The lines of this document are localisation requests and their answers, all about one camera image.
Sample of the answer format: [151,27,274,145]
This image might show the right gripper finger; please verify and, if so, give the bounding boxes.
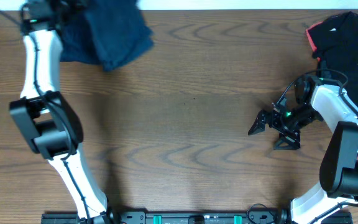
[248,110,270,136]
[273,133,301,150]

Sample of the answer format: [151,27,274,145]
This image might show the blue denim shorts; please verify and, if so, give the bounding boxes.
[78,0,154,72]

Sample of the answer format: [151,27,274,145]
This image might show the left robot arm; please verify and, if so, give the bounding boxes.
[9,1,116,223]

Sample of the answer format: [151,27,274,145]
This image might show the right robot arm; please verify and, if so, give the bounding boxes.
[248,74,358,223]

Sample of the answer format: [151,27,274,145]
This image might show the black shirt with red trim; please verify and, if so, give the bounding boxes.
[305,11,358,213]

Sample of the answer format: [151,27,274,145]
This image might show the folded dark navy garment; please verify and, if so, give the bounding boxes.
[60,13,101,65]

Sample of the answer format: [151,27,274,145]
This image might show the right black camera cable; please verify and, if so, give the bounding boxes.
[247,68,358,224]

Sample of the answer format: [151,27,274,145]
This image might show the black camera cable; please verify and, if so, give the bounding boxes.
[0,0,93,224]
[247,68,358,224]

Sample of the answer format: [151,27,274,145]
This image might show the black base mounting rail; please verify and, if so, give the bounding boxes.
[40,210,354,224]

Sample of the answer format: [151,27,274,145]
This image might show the left black camera cable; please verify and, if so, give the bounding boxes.
[0,0,93,224]

